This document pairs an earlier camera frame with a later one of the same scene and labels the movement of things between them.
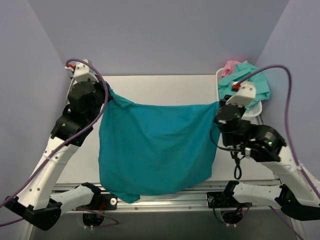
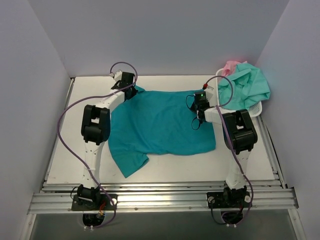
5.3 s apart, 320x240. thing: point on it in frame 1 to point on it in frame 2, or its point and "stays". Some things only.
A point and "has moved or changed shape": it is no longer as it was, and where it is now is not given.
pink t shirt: x=230 y=67 stays
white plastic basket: x=254 y=110 stays
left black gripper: x=105 y=88 to x=131 y=92
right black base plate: x=218 y=200 stays
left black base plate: x=103 y=201 stays
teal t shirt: x=147 y=149 has moved or changed shape
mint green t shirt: x=243 y=70 stays
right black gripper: x=219 y=107 to x=195 y=109
